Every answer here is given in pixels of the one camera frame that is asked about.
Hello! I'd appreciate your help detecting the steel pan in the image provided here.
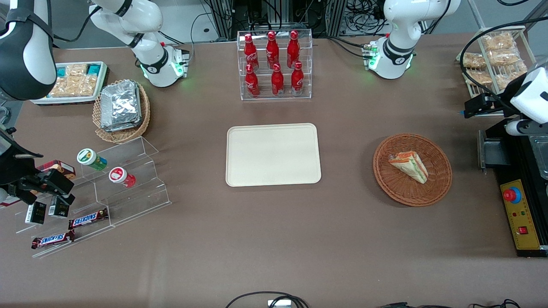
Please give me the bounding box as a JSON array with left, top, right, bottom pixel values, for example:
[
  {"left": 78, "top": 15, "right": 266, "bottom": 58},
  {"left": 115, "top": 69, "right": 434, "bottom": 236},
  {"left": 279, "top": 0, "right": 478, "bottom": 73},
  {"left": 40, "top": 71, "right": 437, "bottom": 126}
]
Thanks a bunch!
[{"left": 530, "top": 136, "right": 548, "bottom": 180}]

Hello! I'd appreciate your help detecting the black appliance base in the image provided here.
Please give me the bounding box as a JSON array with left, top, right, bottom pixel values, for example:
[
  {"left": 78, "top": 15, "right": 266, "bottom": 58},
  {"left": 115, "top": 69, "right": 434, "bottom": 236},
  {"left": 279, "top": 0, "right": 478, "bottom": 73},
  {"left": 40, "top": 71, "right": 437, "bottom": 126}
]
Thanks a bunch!
[{"left": 484, "top": 118, "right": 548, "bottom": 258}]

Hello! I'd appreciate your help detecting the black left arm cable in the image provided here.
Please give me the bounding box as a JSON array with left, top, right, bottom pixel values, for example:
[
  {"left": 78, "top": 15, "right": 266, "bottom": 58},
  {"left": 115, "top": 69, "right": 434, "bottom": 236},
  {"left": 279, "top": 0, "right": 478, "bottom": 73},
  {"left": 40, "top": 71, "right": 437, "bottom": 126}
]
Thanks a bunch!
[{"left": 459, "top": 19, "right": 548, "bottom": 113}]

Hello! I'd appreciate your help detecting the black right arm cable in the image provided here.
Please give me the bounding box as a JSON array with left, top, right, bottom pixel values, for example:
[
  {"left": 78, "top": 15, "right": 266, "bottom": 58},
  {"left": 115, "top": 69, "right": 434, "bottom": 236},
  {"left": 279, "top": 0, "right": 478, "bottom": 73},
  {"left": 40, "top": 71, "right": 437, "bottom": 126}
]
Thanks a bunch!
[{"left": 51, "top": 5, "right": 104, "bottom": 43}]

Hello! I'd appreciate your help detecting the brown Snickers bar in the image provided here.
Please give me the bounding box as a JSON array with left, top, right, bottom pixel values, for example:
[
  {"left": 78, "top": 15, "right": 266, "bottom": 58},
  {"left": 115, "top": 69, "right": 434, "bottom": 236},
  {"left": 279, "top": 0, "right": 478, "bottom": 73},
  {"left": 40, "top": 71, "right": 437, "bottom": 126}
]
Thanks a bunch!
[
  {"left": 31, "top": 230, "right": 76, "bottom": 250},
  {"left": 68, "top": 208, "right": 109, "bottom": 230}
]

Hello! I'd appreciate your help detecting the beige rectangular tray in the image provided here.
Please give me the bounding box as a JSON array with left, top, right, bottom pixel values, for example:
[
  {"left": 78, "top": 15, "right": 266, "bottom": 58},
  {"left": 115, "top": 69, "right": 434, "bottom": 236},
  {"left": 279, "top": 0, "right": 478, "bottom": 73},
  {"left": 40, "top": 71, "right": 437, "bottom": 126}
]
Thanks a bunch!
[{"left": 226, "top": 123, "right": 322, "bottom": 187}]

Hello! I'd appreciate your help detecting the red cola bottle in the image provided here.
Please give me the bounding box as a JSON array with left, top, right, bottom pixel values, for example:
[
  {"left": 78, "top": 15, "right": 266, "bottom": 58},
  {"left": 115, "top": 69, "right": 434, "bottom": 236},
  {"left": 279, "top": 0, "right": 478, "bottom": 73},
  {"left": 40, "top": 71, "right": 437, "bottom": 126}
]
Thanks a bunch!
[
  {"left": 286, "top": 30, "right": 301, "bottom": 69},
  {"left": 244, "top": 63, "right": 261, "bottom": 98},
  {"left": 244, "top": 33, "right": 259, "bottom": 71},
  {"left": 271, "top": 63, "right": 285, "bottom": 97},
  {"left": 266, "top": 31, "right": 280, "bottom": 69},
  {"left": 291, "top": 61, "right": 305, "bottom": 96}
]

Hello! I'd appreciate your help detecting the green can white lid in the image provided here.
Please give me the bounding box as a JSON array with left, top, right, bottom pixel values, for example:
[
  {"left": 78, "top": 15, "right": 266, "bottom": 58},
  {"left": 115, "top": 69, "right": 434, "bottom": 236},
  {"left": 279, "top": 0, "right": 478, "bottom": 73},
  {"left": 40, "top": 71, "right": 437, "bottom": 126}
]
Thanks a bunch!
[{"left": 77, "top": 148, "right": 108, "bottom": 172}]

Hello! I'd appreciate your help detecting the small black box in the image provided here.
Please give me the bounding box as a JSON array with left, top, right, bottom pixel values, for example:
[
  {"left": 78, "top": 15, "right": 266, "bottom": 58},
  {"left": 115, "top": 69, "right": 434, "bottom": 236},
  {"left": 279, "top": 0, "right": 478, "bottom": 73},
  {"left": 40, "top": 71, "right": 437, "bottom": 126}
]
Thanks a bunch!
[
  {"left": 24, "top": 201, "right": 48, "bottom": 225},
  {"left": 48, "top": 196, "right": 71, "bottom": 219}
]

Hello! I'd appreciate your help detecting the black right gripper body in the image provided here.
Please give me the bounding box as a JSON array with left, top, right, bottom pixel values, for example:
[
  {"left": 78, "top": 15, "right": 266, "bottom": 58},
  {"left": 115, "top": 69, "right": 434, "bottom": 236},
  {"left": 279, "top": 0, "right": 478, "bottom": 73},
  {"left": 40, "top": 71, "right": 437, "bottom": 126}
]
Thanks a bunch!
[{"left": 0, "top": 142, "right": 44, "bottom": 191}]

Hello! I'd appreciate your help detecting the red brown chocolate box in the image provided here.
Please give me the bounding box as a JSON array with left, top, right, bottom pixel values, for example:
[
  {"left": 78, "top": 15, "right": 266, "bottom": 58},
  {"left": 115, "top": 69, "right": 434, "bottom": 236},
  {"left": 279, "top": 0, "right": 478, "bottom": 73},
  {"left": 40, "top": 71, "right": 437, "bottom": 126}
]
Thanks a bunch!
[{"left": 36, "top": 160, "right": 77, "bottom": 181}]

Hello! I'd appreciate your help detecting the aluminium frame post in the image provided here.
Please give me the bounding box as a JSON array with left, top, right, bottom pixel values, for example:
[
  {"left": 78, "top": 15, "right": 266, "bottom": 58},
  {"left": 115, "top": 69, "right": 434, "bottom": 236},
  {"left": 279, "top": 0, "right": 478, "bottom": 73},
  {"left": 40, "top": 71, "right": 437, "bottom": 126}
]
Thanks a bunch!
[
  {"left": 325, "top": 0, "right": 348, "bottom": 37},
  {"left": 213, "top": 0, "right": 235, "bottom": 40}
]

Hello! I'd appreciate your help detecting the clear acrylic stepped display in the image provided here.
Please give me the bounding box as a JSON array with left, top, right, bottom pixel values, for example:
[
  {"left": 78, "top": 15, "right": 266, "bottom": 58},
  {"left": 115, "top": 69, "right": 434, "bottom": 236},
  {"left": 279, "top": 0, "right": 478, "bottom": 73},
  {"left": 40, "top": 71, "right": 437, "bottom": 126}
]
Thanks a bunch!
[{"left": 15, "top": 136, "right": 173, "bottom": 259}]

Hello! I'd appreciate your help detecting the wrapped bread packet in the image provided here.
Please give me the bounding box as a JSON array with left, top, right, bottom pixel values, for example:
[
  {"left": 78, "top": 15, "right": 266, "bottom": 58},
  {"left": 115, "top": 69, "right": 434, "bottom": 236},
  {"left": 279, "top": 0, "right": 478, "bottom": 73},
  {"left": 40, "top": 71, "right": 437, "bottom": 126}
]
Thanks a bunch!
[
  {"left": 488, "top": 49, "right": 521, "bottom": 67},
  {"left": 496, "top": 70, "right": 527, "bottom": 91},
  {"left": 462, "top": 52, "right": 487, "bottom": 70},
  {"left": 481, "top": 33, "right": 517, "bottom": 51},
  {"left": 466, "top": 69, "right": 493, "bottom": 86}
]

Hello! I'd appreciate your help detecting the black looped cable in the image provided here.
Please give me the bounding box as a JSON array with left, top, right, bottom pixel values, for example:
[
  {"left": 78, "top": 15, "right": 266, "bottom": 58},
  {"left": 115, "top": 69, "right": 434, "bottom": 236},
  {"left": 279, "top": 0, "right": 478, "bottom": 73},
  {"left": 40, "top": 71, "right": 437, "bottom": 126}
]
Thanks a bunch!
[{"left": 225, "top": 291, "right": 310, "bottom": 308}]

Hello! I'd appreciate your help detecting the silver foil packet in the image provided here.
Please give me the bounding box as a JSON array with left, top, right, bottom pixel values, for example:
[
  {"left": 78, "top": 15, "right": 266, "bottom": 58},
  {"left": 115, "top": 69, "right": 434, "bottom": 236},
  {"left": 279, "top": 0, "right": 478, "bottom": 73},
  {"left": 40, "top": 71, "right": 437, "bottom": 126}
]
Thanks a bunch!
[
  {"left": 101, "top": 115, "right": 143, "bottom": 133},
  {"left": 100, "top": 80, "right": 141, "bottom": 127}
]

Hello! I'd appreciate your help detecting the white wire rack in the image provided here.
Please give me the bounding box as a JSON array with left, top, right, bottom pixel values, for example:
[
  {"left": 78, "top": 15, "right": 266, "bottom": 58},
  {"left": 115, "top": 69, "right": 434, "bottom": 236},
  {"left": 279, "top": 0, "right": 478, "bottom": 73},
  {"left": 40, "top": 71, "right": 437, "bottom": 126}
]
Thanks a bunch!
[{"left": 456, "top": 26, "right": 538, "bottom": 117}]

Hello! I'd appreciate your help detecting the clear acrylic bottle rack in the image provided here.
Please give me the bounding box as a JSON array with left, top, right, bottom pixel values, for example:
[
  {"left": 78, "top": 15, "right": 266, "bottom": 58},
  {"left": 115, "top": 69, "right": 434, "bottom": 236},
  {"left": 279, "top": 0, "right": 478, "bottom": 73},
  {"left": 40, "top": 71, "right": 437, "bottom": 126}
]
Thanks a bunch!
[{"left": 237, "top": 29, "right": 313, "bottom": 101}]

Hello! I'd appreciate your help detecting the round brown wicker basket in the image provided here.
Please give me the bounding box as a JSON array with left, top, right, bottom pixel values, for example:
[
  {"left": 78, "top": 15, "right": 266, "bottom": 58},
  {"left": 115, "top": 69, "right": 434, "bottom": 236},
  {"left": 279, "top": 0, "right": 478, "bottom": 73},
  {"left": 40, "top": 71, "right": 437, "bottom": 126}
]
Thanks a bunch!
[{"left": 372, "top": 133, "right": 453, "bottom": 207}]

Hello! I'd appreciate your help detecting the black cable tangle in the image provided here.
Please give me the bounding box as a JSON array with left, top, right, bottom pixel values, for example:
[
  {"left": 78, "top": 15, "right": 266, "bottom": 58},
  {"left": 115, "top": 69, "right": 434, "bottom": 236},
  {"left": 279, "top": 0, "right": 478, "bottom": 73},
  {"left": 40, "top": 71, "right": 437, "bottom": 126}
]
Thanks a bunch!
[{"left": 345, "top": 0, "right": 388, "bottom": 36}]

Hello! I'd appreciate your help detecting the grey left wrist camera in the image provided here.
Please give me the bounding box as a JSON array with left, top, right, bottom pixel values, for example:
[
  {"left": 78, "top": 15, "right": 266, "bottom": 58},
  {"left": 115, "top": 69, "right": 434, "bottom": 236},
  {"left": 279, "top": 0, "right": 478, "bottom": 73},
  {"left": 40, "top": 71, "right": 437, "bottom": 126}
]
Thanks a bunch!
[{"left": 506, "top": 120, "right": 534, "bottom": 137}]

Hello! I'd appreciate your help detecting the red can white lid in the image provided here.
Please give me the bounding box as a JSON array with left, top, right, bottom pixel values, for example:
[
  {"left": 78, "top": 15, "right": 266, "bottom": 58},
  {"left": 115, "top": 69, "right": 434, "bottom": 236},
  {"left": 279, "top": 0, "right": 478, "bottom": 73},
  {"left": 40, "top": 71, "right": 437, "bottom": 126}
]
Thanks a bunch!
[{"left": 108, "top": 167, "right": 137, "bottom": 189}]

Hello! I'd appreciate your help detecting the triangle sandwich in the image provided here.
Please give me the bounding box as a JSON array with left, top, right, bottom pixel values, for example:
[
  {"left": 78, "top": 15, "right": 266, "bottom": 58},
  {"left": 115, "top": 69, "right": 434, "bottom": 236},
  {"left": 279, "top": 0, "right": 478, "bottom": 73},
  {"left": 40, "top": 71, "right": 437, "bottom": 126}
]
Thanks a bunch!
[{"left": 388, "top": 151, "right": 429, "bottom": 184}]

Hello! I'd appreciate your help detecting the grey metal bracket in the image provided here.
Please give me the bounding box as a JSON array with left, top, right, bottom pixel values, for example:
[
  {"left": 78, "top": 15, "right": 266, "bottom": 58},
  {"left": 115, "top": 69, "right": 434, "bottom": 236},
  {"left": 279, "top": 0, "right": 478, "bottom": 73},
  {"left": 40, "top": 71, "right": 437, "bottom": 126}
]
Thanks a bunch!
[{"left": 478, "top": 130, "right": 511, "bottom": 172}]

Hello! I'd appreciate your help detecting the yellow control panel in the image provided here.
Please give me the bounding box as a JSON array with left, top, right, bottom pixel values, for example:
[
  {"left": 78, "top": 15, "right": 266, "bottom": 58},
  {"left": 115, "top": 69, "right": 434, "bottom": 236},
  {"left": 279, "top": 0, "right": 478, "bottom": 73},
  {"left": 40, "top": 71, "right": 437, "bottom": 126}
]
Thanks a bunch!
[{"left": 500, "top": 179, "right": 541, "bottom": 250}]

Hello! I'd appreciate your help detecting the thin black cable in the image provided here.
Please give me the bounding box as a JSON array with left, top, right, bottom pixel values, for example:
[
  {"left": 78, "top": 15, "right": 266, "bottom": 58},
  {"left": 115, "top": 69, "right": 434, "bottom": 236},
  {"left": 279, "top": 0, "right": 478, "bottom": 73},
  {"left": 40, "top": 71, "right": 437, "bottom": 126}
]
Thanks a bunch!
[{"left": 377, "top": 299, "right": 521, "bottom": 308}]

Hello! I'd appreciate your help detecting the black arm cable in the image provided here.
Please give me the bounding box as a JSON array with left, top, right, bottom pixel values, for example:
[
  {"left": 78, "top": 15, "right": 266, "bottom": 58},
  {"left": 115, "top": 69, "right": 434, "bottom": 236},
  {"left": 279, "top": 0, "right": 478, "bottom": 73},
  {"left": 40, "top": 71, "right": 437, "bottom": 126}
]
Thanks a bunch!
[
  {"left": 459, "top": 19, "right": 548, "bottom": 113},
  {"left": 51, "top": 5, "right": 104, "bottom": 43}
]

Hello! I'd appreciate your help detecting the white snack tray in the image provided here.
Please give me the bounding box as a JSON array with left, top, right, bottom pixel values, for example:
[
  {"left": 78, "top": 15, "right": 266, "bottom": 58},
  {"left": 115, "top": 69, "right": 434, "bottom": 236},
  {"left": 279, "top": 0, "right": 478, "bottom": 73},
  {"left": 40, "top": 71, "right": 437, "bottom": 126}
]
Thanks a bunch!
[{"left": 30, "top": 61, "right": 108, "bottom": 106}]

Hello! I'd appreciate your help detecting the oval tan wicker basket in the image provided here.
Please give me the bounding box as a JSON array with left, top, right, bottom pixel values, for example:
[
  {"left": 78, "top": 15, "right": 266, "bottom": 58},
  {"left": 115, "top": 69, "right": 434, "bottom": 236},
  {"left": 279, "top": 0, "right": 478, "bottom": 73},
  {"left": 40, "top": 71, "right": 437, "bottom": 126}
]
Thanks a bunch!
[{"left": 92, "top": 79, "right": 151, "bottom": 144}]

